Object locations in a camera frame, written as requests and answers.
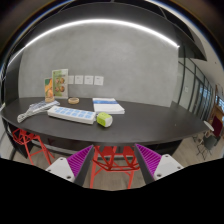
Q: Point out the large green menu sign stand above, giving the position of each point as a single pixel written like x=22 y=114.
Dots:
x=60 y=83

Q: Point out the green and white charger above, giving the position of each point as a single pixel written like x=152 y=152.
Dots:
x=104 y=119

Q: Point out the dark chair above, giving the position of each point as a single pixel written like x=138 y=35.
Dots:
x=209 y=143

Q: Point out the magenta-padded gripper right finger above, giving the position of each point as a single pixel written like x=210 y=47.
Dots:
x=155 y=165

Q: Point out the curved white light strip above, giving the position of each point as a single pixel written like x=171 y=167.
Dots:
x=100 y=20

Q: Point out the white wall socket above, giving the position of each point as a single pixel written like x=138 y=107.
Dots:
x=71 y=79
x=98 y=80
x=88 y=80
x=79 y=79

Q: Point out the small orange menu sign stand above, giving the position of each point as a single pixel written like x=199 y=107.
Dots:
x=49 y=88

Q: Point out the dark-framed glass partition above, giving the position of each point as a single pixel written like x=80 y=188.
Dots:
x=190 y=86

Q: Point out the white book with blue band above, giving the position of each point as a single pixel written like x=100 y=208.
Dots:
x=108 y=106

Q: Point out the grey magazine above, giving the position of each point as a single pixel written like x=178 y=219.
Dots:
x=45 y=105

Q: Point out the beige tape roll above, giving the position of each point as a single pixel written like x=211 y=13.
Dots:
x=73 y=101

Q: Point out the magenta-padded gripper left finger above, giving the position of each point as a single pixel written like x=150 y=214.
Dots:
x=71 y=165

